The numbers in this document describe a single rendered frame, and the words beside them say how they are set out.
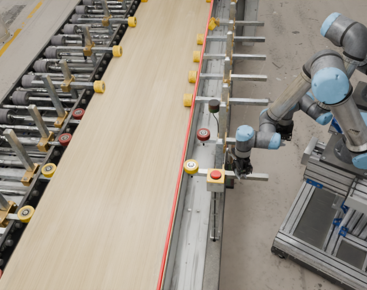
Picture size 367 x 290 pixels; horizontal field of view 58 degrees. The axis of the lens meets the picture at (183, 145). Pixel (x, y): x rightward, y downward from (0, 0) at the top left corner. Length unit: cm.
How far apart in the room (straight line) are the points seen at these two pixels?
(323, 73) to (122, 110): 134
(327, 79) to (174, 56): 159
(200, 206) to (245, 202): 83
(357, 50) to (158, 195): 113
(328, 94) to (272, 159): 184
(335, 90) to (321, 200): 146
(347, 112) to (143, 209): 100
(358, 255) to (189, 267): 116
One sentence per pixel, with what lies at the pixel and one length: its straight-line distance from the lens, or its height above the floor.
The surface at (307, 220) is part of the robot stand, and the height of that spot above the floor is 21.
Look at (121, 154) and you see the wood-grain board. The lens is 192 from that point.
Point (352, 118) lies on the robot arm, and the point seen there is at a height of 141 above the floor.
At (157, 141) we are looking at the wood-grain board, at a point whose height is 90.
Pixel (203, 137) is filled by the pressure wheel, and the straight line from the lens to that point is 193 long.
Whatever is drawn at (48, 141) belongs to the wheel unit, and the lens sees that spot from 221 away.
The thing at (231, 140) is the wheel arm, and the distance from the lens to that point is 198.
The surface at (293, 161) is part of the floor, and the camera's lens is 308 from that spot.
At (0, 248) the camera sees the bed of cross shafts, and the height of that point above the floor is 82.
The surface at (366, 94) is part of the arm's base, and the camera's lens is 214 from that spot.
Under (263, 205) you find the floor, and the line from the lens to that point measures 276.
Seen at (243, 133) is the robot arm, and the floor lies 126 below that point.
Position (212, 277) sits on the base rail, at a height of 70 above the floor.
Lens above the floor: 230
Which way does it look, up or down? 47 degrees down
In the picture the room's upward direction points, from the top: 5 degrees counter-clockwise
